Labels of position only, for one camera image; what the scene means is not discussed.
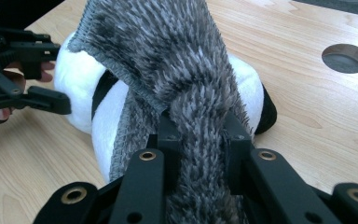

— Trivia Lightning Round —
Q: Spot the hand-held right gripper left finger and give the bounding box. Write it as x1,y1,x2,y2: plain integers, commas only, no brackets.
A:
147,110,185,194

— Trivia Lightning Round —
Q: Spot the panda plush toy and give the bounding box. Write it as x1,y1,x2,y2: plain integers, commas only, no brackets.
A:
53,30,278,185

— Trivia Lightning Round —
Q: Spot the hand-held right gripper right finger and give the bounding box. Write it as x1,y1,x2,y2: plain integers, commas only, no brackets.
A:
221,109,256,196

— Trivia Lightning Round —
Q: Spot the grey fluffy cloth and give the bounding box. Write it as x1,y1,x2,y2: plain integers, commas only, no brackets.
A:
66,0,257,224

